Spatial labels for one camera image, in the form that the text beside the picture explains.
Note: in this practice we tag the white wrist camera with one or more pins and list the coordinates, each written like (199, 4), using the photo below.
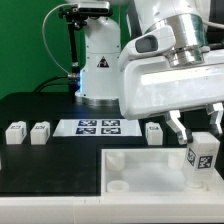
(148, 45)

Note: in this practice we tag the white sheet with markers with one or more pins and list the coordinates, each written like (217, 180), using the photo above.
(97, 127)

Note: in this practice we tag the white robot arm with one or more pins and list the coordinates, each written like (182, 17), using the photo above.
(152, 57)

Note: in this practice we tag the white square tabletop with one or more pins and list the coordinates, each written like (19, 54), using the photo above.
(145, 172)

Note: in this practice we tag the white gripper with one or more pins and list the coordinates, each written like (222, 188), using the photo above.
(149, 87)

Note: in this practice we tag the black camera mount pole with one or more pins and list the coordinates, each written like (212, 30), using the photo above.
(75, 22)

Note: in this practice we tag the grey overhead camera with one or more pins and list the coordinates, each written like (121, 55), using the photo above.
(94, 7)

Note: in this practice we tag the white L-shaped fence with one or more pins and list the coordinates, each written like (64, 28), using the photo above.
(190, 207)

